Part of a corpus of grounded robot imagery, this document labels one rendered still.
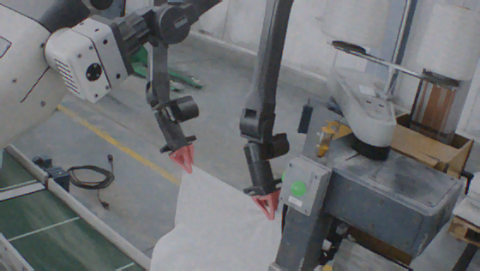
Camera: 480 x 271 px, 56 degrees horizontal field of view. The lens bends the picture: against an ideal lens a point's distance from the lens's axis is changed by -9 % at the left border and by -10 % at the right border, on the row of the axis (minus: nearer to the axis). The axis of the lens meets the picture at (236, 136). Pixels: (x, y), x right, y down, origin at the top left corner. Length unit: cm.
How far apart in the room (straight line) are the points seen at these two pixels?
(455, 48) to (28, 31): 91
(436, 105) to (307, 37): 565
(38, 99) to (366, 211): 70
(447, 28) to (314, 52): 582
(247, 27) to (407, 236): 675
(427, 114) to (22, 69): 102
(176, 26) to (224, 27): 685
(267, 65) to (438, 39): 42
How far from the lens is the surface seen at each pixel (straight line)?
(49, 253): 216
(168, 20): 97
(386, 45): 593
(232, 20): 771
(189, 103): 146
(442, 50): 112
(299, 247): 104
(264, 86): 120
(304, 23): 696
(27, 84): 102
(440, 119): 137
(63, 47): 89
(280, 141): 129
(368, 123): 102
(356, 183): 94
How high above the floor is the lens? 168
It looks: 21 degrees down
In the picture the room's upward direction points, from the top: 12 degrees clockwise
